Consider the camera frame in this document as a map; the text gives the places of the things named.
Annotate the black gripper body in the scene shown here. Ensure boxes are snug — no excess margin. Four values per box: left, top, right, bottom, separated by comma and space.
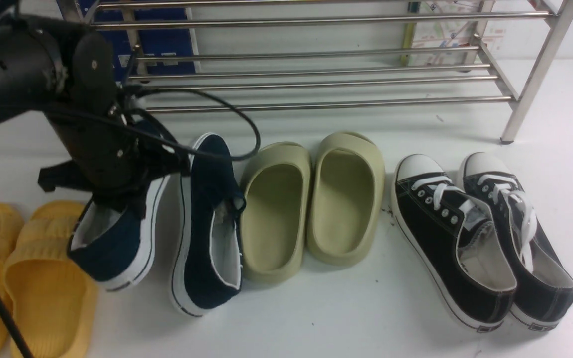
38, 30, 190, 204

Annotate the navy canvas shoe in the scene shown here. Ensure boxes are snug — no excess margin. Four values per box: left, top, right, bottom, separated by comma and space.
169, 132, 246, 317
67, 119, 178, 292

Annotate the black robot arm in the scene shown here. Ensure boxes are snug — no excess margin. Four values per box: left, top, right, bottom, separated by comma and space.
0, 14, 190, 201

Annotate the blue box behind rack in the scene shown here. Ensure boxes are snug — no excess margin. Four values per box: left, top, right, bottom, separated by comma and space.
76, 0, 200, 82

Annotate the stainless steel shoe rack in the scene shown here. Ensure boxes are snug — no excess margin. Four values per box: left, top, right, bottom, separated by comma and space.
58, 0, 573, 145

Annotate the right yellow slide sandal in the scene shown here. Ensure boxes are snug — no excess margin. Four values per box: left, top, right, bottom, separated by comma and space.
3, 201, 98, 358

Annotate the left olive foam slipper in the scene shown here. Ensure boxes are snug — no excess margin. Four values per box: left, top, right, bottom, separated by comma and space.
240, 141, 312, 285

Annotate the olive foam slipper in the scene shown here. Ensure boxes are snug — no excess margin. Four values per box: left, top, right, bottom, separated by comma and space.
240, 141, 312, 285
307, 131, 386, 267

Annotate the right olive foam slipper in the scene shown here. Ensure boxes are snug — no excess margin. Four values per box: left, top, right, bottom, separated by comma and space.
307, 131, 386, 267

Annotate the left black lace-up sneaker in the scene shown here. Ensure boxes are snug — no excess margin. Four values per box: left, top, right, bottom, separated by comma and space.
391, 154, 518, 333

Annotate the black lace-up sneaker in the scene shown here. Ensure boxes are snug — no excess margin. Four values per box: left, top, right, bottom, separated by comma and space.
457, 152, 573, 332
391, 154, 518, 333

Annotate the white printed poster board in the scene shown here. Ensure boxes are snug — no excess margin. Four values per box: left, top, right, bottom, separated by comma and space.
400, 1, 506, 66

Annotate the right black lace-up sneaker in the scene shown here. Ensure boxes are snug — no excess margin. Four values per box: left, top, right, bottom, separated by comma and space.
457, 152, 573, 332

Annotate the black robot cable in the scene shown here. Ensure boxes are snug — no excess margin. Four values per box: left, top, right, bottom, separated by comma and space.
0, 0, 261, 358

